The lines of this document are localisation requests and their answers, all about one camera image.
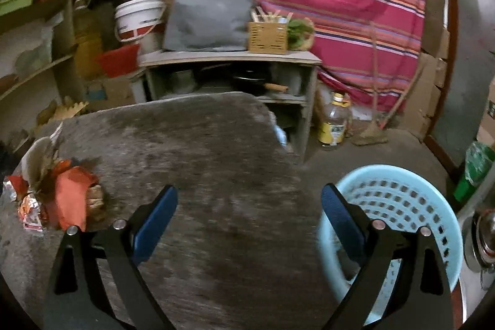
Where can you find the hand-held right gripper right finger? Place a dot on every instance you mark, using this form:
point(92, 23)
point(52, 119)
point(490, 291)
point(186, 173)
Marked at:
point(342, 225)

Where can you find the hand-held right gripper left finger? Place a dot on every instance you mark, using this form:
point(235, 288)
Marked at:
point(154, 225)

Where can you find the light blue plastic basket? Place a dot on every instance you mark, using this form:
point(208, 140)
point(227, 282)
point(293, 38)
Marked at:
point(386, 190)

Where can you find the orange wrapper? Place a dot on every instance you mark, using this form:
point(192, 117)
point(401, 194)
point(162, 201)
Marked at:
point(71, 190)

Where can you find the silver red snack packet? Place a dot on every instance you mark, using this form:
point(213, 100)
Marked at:
point(31, 214)

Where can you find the white cloth towel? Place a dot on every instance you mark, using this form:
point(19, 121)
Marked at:
point(36, 156)

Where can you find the brown crumpled paper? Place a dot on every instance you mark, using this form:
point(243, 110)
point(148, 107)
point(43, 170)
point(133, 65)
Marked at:
point(94, 198)

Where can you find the oil bottle yellow label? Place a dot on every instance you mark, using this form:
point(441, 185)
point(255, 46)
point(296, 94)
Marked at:
point(332, 125)

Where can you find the blue plastic bag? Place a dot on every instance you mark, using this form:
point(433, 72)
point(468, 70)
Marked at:
point(279, 132)

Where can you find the straw broom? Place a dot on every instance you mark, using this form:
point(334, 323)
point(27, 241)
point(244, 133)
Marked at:
point(375, 98)

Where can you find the steel bowl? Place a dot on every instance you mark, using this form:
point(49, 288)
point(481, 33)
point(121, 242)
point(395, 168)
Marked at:
point(481, 241)

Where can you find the green bin with bag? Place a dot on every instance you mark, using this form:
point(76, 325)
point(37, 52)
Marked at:
point(475, 171)

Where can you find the red foil wrapper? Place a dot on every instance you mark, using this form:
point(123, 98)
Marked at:
point(13, 185)

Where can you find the wooden shelf cabinet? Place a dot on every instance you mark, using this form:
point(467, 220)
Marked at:
point(232, 82)

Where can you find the red plastic basin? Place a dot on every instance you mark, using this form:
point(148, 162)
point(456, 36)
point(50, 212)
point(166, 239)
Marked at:
point(118, 61)

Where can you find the cardboard box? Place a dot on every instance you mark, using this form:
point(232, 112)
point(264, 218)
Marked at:
point(488, 113)

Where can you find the green leafy vegetables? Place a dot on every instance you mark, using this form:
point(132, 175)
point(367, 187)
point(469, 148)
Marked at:
point(299, 32)

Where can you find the wooden utensil box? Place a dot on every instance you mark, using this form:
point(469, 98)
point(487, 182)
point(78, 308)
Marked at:
point(267, 38)

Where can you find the white plastic bucket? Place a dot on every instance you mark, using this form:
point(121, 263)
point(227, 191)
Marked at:
point(137, 18)

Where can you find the grey fabric bag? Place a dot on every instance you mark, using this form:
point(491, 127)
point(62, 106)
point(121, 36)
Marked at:
point(209, 16)

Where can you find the grey door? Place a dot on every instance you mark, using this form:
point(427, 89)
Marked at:
point(462, 43)

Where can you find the green plastic tray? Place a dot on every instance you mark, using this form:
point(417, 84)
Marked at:
point(15, 3)

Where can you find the wooden wall shelf rack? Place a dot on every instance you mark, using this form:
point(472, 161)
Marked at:
point(34, 43)

